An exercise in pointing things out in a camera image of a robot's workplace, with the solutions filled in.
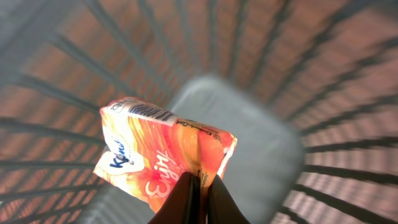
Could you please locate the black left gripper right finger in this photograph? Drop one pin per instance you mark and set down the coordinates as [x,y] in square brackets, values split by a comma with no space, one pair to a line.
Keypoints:
[221,207]

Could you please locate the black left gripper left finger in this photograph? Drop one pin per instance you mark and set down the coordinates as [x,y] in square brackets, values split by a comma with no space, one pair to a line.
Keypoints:
[182,206]

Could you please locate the orange tissue pack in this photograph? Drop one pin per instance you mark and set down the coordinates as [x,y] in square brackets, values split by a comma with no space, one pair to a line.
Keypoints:
[148,148]

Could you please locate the black mesh basket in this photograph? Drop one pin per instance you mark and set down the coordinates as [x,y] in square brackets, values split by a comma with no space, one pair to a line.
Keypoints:
[309,88]

